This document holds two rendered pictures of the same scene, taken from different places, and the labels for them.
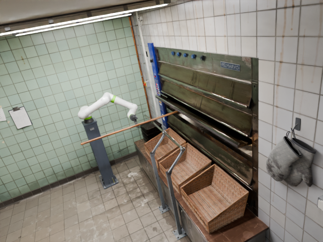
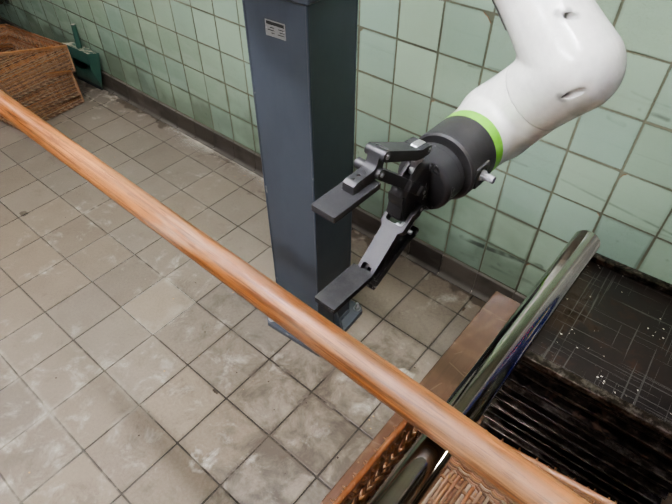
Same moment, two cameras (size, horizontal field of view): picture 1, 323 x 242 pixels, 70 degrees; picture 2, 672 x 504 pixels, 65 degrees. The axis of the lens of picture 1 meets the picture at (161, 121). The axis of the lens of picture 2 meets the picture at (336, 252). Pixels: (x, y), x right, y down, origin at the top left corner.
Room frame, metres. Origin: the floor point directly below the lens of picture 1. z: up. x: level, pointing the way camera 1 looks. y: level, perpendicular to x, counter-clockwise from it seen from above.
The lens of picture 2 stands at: (2.76, 0.00, 1.58)
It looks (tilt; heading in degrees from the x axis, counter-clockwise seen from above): 45 degrees down; 60
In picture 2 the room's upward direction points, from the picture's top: straight up
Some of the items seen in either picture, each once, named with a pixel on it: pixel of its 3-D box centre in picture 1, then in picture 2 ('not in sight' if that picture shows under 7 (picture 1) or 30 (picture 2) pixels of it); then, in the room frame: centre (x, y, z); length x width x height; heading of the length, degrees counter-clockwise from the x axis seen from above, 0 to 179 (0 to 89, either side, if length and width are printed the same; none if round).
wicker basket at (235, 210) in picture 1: (212, 195); not in sight; (1.81, -0.37, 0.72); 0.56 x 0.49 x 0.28; 18
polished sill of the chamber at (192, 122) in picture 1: (199, 127); not in sight; (2.49, -0.44, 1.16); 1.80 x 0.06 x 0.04; 19
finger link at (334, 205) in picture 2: not in sight; (346, 196); (2.97, 0.34, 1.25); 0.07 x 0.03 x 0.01; 18
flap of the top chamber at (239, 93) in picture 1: (192, 78); not in sight; (2.48, -0.42, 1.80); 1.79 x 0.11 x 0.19; 19
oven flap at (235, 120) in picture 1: (194, 99); not in sight; (2.48, -0.42, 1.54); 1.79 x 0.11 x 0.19; 19
